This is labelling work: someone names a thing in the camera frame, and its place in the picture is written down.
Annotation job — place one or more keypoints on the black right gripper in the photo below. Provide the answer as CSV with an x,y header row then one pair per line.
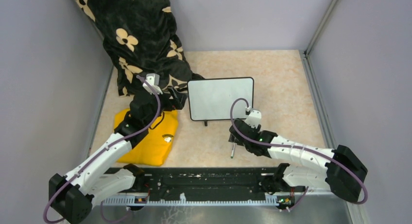
x,y
232,139

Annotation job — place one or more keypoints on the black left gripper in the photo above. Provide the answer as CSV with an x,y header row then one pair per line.
x,y
178,101

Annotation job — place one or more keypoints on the green white marker pen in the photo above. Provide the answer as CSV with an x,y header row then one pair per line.
x,y
233,150

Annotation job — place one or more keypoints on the white whiteboard black frame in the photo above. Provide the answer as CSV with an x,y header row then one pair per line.
x,y
211,99

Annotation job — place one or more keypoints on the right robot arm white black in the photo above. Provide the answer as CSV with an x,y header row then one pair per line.
x,y
338,170

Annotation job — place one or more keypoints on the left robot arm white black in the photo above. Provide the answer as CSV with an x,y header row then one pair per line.
x,y
76,193

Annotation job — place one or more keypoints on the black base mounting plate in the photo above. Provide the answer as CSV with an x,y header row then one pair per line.
x,y
212,184

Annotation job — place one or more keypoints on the yellow folded cloth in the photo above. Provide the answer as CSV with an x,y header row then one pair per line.
x,y
154,149

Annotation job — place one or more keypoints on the black floral blanket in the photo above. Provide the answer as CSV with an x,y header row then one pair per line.
x,y
140,37

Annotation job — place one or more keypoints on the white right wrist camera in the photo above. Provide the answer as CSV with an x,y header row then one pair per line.
x,y
253,118

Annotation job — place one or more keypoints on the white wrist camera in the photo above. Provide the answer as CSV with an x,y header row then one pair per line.
x,y
253,118
152,82

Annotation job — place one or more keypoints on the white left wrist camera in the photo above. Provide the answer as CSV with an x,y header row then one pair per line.
x,y
152,82

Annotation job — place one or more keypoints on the aluminium frame rail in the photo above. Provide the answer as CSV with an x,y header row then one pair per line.
x,y
309,69

